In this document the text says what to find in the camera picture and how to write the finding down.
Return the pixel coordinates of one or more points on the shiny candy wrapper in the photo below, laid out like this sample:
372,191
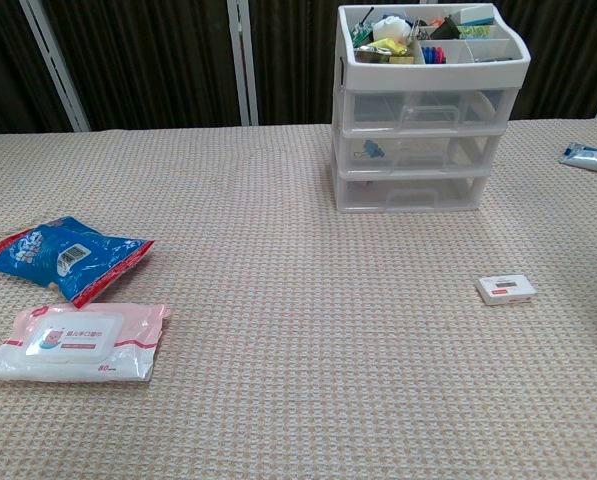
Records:
370,54

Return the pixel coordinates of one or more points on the white teal tile box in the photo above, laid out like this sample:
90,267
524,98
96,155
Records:
473,15

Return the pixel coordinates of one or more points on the pink wet wipes pack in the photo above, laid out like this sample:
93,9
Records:
73,335

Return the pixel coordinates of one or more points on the beige woven tablecloth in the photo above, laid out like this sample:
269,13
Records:
298,350

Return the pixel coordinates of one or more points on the dark pleated curtain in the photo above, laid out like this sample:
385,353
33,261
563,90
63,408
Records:
153,60

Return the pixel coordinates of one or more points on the white crumpled ball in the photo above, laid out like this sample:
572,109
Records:
390,27

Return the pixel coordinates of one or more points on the blue red snack bag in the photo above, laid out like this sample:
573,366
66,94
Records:
28,250

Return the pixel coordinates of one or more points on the large black binder clip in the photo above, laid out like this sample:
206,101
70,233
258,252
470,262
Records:
445,29

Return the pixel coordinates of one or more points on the green blue patterned packet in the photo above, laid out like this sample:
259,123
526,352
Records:
478,32

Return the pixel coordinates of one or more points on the blue white toothpaste tube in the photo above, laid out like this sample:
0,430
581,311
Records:
590,157

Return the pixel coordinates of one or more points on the yellow packet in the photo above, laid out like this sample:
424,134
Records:
393,46

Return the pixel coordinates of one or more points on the white metal frame post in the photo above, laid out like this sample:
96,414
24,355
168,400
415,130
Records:
53,65
243,65

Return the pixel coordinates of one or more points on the white plastic drawer organizer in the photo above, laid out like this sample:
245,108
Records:
428,75

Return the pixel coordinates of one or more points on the blue binder clip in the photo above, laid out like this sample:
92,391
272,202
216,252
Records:
373,149

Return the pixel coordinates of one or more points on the clear drawer with red sticker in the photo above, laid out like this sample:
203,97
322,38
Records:
470,150

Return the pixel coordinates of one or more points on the small white box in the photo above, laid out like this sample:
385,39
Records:
503,290

